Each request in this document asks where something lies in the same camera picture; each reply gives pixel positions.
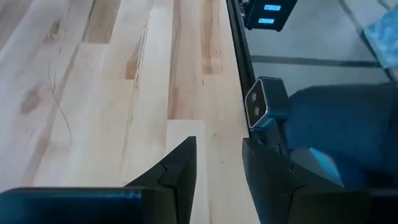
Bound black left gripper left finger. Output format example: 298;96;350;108
0;136;198;224

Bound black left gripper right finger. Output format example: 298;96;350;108
241;138;398;224

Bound dark blue-grey chair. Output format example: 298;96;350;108
284;82;398;189

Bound black box blue lights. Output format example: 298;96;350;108
243;0;299;32

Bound light blue sheet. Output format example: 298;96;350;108
363;11;398;69

